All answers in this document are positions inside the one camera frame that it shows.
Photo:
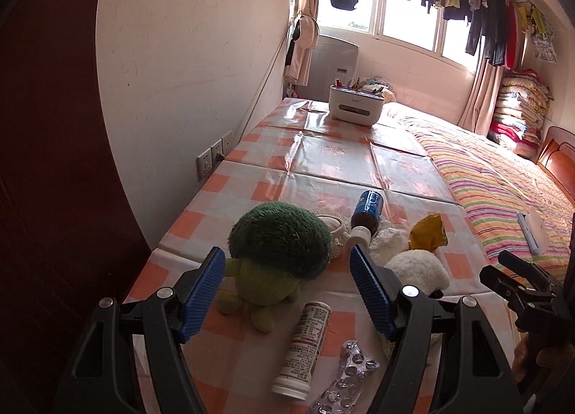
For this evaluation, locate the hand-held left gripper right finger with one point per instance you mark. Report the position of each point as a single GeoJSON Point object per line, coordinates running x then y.
{"type": "Point", "coordinates": [373, 293]}

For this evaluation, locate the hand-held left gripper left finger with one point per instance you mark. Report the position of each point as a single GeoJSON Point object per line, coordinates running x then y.
{"type": "Point", "coordinates": [204, 293]}

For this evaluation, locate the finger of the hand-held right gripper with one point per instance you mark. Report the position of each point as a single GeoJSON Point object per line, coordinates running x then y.
{"type": "Point", "coordinates": [498, 281]}
{"type": "Point", "coordinates": [516, 263]}

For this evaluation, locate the white tissue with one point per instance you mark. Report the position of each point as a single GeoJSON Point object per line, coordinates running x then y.
{"type": "Point", "coordinates": [388, 241]}

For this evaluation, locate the silver blister pack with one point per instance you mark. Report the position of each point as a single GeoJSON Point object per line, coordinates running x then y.
{"type": "Point", "coordinates": [355, 360]}

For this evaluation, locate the orange peel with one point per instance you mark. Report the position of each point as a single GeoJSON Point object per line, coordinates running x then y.
{"type": "Point", "coordinates": [426, 232]}

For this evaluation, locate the brown bottle with blue label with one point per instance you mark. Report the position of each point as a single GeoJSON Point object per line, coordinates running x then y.
{"type": "Point", "coordinates": [366, 212]}

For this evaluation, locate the white tube bottle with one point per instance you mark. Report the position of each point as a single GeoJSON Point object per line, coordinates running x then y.
{"type": "Point", "coordinates": [301, 351]}

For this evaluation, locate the person's right hand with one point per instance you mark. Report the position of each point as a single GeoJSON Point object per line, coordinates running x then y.
{"type": "Point", "coordinates": [519, 358]}

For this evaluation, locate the white and blue lint brush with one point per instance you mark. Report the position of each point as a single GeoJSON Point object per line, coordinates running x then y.
{"type": "Point", "coordinates": [532, 230]}

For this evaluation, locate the white plush toy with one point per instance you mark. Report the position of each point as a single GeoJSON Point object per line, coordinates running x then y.
{"type": "Point", "coordinates": [417, 268]}

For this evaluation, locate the white lace-trimmed jar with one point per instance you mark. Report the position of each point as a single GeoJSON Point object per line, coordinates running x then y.
{"type": "Point", "coordinates": [337, 227]}

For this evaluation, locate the green broccoli plush toy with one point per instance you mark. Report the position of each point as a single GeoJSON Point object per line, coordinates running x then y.
{"type": "Point", "coordinates": [278, 243]}

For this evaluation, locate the striped bed blanket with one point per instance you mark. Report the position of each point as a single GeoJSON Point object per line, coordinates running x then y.
{"type": "Point", "coordinates": [485, 176]}

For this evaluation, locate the wooden bed headboard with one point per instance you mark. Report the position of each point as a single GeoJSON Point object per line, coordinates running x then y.
{"type": "Point", "coordinates": [557, 158]}

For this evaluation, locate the orange checkered plastic tablecloth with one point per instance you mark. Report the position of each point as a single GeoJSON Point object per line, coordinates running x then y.
{"type": "Point", "coordinates": [314, 162]}

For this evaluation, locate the stack of folded quilts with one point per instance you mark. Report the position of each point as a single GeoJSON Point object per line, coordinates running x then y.
{"type": "Point", "coordinates": [516, 113]}

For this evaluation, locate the white desk organizer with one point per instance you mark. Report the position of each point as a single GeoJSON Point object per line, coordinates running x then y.
{"type": "Point", "coordinates": [355, 104]}

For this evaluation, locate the floral cloth bundle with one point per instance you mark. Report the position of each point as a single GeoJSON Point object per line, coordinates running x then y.
{"type": "Point", "coordinates": [379, 86]}

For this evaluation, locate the bunch of pens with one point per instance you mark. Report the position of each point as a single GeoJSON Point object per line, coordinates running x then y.
{"type": "Point", "coordinates": [357, 84]}

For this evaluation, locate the white standing air conditioner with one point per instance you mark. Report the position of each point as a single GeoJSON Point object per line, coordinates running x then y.
{"type": "Point", "coordinates": [332, 64]}

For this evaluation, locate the beige hat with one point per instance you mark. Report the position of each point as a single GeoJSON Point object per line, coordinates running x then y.
{"type": "Point", "coordinates": [307, 32]}

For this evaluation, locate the white wall socket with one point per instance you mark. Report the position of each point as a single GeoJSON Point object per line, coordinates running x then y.
{"type": "Point", "coordinates": [227, 141]}
{"type": "Point", "coordinates": [204, 166]}
{"type": "Point", "coordinates": [217, 150]}

